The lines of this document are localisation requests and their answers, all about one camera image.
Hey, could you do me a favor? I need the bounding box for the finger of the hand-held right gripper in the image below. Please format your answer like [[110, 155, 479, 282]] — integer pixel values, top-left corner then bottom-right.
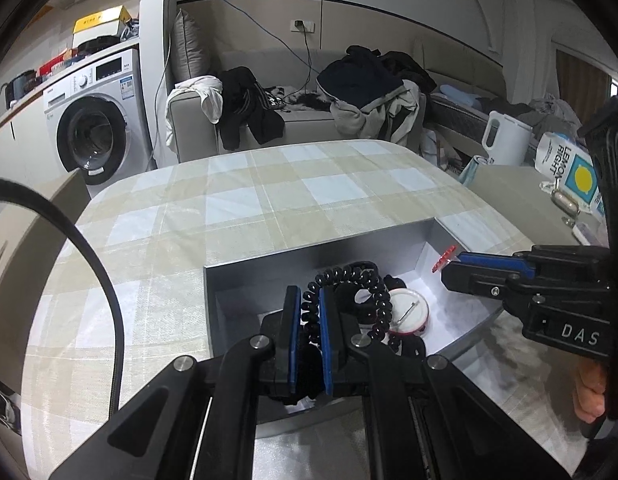
[[441, 261, 536, 309], [455, 253, 538, 279]]

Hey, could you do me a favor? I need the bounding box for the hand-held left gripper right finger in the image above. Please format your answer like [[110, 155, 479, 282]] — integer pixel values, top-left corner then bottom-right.
[[319, 286, 574, 480]]

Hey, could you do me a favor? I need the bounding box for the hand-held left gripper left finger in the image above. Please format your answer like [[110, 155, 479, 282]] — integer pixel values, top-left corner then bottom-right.
[[49, 285, 302, 480]]

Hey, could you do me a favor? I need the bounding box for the red hair clip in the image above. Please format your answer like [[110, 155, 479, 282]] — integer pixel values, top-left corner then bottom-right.
[[431, 245, 460, 274]]

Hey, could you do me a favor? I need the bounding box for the silver cardboard box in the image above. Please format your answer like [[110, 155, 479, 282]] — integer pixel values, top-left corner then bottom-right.
[[204, 216, 506, 425]]

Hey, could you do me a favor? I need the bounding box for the black coil hair tie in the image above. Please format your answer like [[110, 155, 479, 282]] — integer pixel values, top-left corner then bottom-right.
[[301, 260, 394, 342]]

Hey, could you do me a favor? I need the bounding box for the white pin badge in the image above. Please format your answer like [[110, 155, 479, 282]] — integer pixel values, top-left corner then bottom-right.
[[386, 289, 431, 336]]

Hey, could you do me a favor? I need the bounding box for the person's right hand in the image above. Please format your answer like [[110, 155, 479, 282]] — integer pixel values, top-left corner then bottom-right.
[[573, 360, 610, 424]]

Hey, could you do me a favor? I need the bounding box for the beige side table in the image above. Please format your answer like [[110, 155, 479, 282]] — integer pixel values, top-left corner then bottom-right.
[[461, 162, 610, 249]]

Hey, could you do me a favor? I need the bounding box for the silver metal capsule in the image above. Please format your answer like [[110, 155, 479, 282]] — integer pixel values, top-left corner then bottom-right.
[[551, 187, 582, 216]]

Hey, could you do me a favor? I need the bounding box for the white bag with yellow circle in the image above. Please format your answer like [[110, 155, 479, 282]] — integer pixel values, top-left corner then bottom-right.
[[534, 132, 602, 212]]

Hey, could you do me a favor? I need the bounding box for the white electric kettle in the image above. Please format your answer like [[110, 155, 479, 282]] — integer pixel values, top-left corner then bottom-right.
[[481, 110, 534, 166]]

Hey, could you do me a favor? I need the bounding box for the checked tablecloth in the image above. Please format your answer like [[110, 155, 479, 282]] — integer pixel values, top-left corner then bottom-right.
[[21, 139, 596, 480]]

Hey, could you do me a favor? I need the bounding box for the grey clothes heap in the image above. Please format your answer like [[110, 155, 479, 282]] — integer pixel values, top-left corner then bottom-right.
[[528, 94, 586, 132]]

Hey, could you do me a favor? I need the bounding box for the beige jacket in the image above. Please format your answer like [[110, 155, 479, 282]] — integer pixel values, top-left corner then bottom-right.
[[331, 82, 430, 149]]

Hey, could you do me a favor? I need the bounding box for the brown curtain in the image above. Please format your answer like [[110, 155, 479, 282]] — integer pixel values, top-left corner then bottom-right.
[[556, 47, 612, 112]]

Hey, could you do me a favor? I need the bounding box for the grey sofa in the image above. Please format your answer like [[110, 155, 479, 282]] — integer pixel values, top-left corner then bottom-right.
[[166, 50, 534, 162]]

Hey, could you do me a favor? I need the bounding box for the dark clothes pile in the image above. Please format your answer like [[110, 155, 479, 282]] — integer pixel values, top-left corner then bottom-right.
[[316, 45, 438, 111]]

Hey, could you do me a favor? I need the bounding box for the black garment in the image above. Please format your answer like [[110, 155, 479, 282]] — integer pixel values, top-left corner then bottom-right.
[[216, 66, 286, 151]]

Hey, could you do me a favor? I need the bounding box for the white garment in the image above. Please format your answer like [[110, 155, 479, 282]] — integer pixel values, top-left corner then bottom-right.
[[165, 75, 224, 154]]

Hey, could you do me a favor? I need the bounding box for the white washing machine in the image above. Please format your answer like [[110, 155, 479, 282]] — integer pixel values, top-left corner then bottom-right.
[[43, 47, 156, 200]]

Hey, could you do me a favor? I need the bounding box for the grey pillow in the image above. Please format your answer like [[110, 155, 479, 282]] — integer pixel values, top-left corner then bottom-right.
[[170, 8, 212, 86]]

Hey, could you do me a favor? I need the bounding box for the white kitchen counter cabinet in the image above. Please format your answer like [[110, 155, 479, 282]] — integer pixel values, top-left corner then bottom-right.
[[0, 92, 52, 211]]

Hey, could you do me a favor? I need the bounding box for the yellow and white box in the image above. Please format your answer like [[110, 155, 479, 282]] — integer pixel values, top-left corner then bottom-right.
[[71, 5, 132, 51]]

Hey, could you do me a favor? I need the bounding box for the black cooking pot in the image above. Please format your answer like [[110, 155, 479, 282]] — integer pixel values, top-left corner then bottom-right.
[[4, 70, 38, 109]]

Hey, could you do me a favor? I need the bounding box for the black cable loop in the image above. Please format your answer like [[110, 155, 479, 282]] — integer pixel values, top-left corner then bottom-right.
[[0, 177, 125, 414]]

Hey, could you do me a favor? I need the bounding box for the black power cable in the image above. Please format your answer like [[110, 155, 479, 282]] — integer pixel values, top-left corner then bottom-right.
[[300, 30, 316, 97]]

